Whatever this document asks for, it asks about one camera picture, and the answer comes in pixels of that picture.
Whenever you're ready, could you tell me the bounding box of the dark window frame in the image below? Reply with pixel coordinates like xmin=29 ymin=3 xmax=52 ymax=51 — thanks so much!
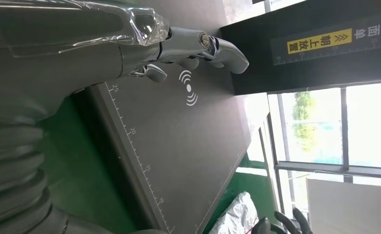
xmin=266 ymin=80 xmax=381 ymax=220

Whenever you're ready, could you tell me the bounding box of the black scanner column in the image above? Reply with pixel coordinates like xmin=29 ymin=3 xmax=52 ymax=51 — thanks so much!
xmin=220 ymin=0 xmax=381 ymax=96

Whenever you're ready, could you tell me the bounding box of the white panel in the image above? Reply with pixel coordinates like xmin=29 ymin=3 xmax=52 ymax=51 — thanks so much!
xmin=306 ymin=178 xmax=381 ymax=234

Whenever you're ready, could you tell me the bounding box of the black scanner base plate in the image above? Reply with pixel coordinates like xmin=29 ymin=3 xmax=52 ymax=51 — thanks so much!
xmin=72 ymin=0 xmax=252 ymax=234

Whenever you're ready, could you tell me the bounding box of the yellow black column label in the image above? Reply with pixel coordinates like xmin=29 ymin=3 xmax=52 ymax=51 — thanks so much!
xmin=270 ymin=20 xmax=381 ymax=66

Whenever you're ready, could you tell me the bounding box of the grey mailer package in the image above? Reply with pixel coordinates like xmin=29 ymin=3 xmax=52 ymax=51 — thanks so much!
xmin=209 ymin=192 xmax=260 ymax=234

